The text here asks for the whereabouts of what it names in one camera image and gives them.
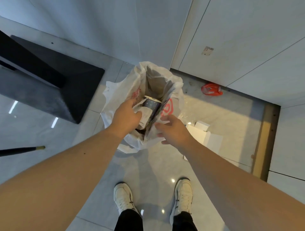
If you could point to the black table base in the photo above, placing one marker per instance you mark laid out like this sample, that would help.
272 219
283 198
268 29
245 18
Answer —
47 78

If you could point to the person's left forearm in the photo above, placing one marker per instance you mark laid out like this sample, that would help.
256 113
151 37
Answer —
57 180

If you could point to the person's right black trouser leg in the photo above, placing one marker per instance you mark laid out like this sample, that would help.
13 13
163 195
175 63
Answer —
184 222

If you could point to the person's right white shoe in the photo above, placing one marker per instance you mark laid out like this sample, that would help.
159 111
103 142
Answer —
183 197

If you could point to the person's left hand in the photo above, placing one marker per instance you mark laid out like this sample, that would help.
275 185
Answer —
124 119

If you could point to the person's right fingers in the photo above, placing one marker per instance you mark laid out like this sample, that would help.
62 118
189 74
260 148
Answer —
166 123

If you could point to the person's black trouser leg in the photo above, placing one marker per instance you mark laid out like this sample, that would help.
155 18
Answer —
184 222
129 221

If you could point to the crumpled white paper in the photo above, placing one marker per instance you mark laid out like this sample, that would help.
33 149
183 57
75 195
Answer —
144 116

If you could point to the paper label sticker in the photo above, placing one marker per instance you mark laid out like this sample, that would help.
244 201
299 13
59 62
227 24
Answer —
207 51

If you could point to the person's white shoe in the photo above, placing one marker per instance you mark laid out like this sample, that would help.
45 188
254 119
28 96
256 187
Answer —
183 197
124 196

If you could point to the clear plastic wrapper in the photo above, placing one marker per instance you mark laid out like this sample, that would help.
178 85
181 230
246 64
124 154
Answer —
184 117

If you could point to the person's right forearm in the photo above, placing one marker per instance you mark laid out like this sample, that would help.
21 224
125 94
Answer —
238 190

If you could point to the person's right hand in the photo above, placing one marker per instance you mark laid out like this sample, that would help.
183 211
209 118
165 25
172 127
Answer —
178 134

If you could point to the person's left black trouser leg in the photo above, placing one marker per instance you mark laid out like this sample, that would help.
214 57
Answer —
129 221

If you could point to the white cabinet door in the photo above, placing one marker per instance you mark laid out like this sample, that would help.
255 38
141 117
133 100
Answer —
238 31
276 76
289 147

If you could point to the white plastic bag red print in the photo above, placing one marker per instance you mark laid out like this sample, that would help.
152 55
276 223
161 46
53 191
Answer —
119 95

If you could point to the person's left white shoe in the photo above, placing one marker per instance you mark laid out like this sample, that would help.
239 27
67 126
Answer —
124 196

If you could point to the open white cardboard box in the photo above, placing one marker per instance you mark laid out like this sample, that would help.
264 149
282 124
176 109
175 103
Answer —
207 136

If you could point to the person's left thumb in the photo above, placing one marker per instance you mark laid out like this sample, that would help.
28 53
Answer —
139 116

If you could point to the black stick with gold tip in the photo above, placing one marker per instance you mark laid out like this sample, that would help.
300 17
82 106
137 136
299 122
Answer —
21 150

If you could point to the brown paper bag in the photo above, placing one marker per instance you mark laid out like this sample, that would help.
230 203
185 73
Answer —
156 83

